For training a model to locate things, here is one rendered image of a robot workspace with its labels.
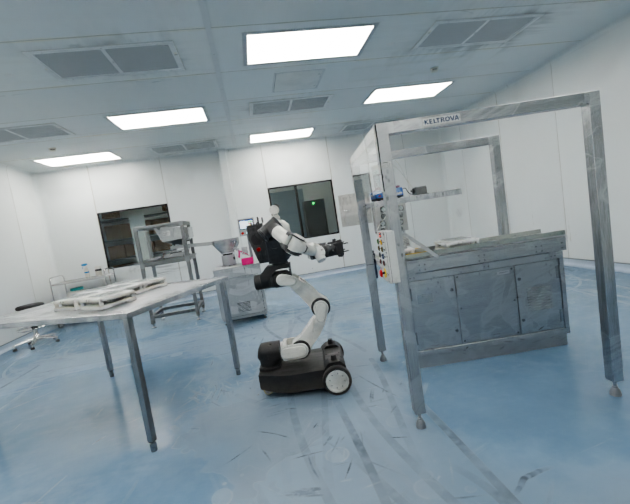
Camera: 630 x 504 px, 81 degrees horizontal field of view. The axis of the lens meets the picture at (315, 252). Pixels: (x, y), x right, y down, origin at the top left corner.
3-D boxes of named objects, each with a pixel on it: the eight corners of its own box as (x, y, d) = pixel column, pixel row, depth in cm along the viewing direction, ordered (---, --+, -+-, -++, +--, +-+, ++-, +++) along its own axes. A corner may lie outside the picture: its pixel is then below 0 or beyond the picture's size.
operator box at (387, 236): (390, 284, 181) (383, 232, 179) (383, 278, 198) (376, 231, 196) (402, 282, 181) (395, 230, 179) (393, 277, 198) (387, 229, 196)
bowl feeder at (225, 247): (215, 269, 496) (210, 241, 492) (218, 266, 531) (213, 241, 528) (251, 263, 503) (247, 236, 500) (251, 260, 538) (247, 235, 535)
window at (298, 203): (276, 243, 774) (267, 188, 764) (276, 243, 775) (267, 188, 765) (339, 233, 795) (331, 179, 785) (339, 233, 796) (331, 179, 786)
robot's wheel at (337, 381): (323, 396, 252) (322, 368, 250) (323, 393, 257) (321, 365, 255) (352, 394, 252) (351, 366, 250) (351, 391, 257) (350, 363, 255)
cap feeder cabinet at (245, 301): (222, 327, 486) (212, 270, 480) (225, 317, 542) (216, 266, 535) (269, 317, 496) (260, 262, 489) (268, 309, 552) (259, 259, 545)
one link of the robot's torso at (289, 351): (282, 363, 269) (279, 345, 268) (283, 353, 289) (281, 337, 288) (309, 358, 269) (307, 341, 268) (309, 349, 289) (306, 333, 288)
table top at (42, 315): (-42, 332, 255) (-43, 327, 254) (95, 294, 359) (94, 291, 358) (127, 319, 208) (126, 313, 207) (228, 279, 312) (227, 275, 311)
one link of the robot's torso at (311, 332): (287, 356, 268) (315, 297, 265) (289, 346, 288) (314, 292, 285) (307, 364, 269) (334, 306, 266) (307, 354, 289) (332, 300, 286)
